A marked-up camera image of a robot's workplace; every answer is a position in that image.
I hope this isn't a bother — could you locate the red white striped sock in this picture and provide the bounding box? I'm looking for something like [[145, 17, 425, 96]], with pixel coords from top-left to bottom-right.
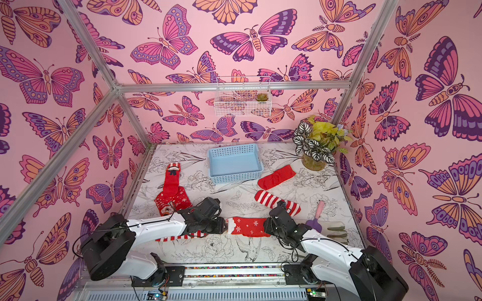
[[254, 190, 301, 216], [156, 231, 208, 242]]

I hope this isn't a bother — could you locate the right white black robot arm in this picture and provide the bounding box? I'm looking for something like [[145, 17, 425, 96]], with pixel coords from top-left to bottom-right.
[[264, 201, 409, 300]]

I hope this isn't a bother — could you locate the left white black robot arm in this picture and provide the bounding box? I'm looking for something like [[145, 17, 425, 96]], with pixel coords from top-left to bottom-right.
[[80, 197, 228, 287]]

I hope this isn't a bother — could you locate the red patterned christmas sock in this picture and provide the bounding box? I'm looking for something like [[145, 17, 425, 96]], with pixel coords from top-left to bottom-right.
[[154, 186, 192, 216]]

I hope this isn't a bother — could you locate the plain red sock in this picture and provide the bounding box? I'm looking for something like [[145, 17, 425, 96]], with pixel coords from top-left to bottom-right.
[[257, 165, 296, 190]]

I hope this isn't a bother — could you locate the red nutcracker sock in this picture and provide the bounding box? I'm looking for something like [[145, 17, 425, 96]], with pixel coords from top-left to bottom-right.
[[163, 162, 181, 197]]

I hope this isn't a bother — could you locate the light blue plastic basket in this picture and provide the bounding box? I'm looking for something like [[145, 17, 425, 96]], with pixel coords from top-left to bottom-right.
[[207, 144, 264, 185]]

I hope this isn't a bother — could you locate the potted plant in glass vase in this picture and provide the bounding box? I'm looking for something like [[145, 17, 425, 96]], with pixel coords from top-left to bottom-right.
[[292, 116, 351, 171]]

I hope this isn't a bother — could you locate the small green succulent plant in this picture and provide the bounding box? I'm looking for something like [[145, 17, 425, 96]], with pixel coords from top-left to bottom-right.
[[256, 93, 269, 102]]

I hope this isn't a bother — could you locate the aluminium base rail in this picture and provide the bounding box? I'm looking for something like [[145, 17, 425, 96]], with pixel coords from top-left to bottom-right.
[[75, 261, 396, 301]]

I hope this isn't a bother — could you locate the white wire wall basket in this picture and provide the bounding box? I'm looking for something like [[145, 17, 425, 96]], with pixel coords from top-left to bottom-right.
[[212, 75, 272, 118]]

